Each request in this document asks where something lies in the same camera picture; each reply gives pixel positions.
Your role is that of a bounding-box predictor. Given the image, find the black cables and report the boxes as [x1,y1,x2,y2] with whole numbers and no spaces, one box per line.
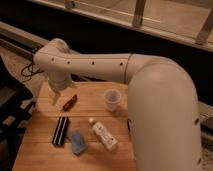
[20,45,46,80]

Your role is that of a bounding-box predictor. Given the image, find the white tube bottle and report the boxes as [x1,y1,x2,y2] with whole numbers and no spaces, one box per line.
[89,118,118,151]

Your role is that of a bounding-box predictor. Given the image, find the metal rail beam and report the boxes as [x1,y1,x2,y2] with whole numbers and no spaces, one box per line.
[0,21,213,128]

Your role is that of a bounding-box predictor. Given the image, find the translucent ceramic cup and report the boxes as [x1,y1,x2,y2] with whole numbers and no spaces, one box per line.
[104,89,121,112]

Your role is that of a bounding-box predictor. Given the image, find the blue sponge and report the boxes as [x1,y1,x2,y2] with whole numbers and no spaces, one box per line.
[67,130,87,156]

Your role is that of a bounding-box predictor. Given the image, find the black white striped eraser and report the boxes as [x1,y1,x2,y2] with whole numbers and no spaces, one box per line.
[52,117,69,146]

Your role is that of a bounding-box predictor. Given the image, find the black chair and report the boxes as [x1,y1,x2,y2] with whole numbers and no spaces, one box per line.
[0,56,35,171]

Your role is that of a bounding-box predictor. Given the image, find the black bowl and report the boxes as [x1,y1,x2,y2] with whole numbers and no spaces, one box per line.
[127,118,130,133]

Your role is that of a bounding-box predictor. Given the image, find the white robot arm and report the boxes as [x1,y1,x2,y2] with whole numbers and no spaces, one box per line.
[33,38,202,171]

